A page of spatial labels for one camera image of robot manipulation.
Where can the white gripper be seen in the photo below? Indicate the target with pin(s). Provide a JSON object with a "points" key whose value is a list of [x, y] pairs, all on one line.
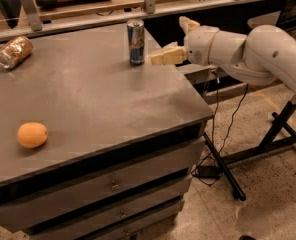
{"points": [[200, 44]]}

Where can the blue silver redbull can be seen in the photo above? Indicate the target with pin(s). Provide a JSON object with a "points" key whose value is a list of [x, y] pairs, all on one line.
{"points": [[136, 41]]}

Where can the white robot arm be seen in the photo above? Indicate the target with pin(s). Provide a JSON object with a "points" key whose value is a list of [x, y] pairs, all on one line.
{"points": [[264, 55]]}

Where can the crumpled orange soda can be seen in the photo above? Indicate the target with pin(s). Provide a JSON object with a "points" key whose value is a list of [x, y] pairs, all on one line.
{"points": [[15, 51]]}

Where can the black power adapter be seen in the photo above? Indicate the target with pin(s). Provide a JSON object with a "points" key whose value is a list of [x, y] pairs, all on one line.
{"points": [[208, 172]]}

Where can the black metal stand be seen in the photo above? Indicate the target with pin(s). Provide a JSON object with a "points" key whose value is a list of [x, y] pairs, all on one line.
{"points": [[280, 135]]}

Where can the grey drawer cabinet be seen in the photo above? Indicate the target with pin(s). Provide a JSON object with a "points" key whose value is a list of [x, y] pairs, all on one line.
{"points": [[106, 120]]}

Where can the top drawer knob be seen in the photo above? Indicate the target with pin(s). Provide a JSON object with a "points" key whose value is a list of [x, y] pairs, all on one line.
{"points": [[114, 186]]}

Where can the orange fruit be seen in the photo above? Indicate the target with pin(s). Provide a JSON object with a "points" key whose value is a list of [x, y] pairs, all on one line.
{"points": [[32, 135]]}

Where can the grey metal rail frame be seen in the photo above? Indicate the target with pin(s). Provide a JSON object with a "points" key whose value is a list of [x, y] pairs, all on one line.
{"points": [[36, 21]]}

